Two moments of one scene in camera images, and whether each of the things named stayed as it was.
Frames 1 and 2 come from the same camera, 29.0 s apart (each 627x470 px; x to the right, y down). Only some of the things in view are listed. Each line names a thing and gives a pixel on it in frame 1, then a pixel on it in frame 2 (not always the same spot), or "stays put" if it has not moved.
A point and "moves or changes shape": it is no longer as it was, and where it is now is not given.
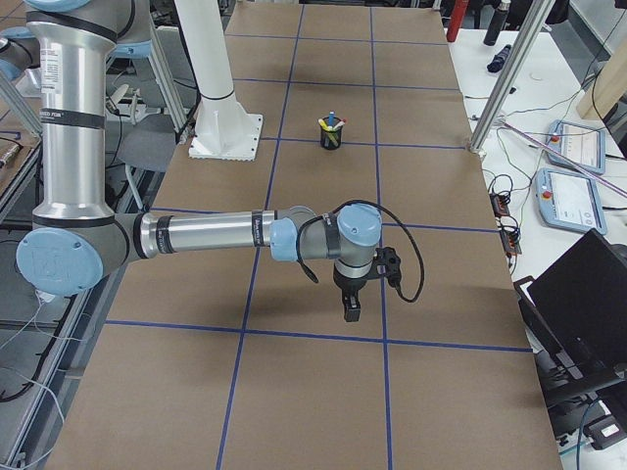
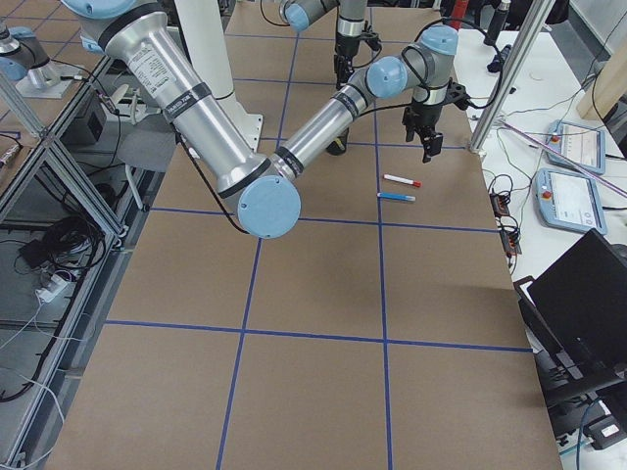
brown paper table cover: (217, 361) stays put
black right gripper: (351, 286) to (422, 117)
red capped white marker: (340, 124) moves or changes shape
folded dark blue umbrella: (498, 62) stays put
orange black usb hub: (500, 205) stays put
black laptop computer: (577, 318) stays put
